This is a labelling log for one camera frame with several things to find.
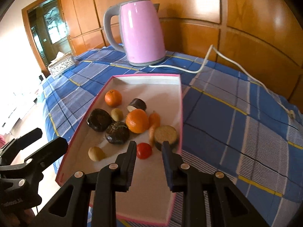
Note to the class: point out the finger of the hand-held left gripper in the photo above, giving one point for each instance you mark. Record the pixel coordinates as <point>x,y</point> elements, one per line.
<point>52,150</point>
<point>26,139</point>

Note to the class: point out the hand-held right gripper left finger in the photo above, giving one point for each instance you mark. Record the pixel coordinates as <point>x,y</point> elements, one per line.
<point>132,165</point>

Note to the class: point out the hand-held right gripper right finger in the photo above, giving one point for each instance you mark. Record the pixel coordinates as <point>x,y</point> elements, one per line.
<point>167,170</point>

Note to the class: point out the red tomato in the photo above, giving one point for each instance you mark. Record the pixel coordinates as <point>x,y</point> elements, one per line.
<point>144,151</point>

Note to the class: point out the carrot piece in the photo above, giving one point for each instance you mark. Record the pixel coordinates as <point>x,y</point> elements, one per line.
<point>151,134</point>
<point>154,119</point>

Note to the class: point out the large orange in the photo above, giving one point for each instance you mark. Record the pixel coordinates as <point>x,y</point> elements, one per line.
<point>137,122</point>

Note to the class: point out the eggplant piece with white end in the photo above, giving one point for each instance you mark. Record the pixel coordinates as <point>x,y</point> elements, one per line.
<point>137,105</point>

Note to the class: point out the small orange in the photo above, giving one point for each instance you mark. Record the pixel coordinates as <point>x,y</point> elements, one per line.
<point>113,98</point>

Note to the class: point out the pink-edged white tray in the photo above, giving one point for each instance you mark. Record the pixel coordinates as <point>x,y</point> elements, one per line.
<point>151,92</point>

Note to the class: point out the blue plaid tablecloth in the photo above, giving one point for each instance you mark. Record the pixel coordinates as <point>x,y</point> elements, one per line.
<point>224,127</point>

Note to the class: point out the silver patterned tissue box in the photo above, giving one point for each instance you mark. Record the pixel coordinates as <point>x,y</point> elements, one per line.
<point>62,66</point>

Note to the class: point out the wooden glass door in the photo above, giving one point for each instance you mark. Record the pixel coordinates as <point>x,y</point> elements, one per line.
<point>47,33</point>

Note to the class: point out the pink electric kettle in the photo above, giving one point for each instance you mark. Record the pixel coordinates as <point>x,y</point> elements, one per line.
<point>142,30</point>

